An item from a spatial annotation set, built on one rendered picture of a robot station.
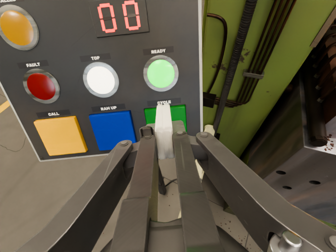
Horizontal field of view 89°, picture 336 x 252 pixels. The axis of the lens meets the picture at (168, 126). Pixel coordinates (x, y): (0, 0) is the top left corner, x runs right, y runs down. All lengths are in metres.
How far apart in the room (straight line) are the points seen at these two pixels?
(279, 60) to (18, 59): 0.56
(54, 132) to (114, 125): 0.11
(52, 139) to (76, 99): 0.10
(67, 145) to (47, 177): 1.33
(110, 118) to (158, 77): 0.11
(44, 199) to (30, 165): 0.36
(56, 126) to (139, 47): 0.20
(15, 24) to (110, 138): 0.22
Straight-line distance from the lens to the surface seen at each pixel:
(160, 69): 0.29
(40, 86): 0.36
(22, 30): 0.35
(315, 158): 0.53
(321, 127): 0.49
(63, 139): 0.38
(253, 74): 0.56
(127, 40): 0.30
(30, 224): 1.64
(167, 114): 0.17
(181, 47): 0.29
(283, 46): 0.54
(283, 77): 0.59
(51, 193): 1.62
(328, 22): 0.52
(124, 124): 0.32
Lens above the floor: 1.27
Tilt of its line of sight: 55 degrees down
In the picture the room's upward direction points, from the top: 7 degrees counter-clockwise
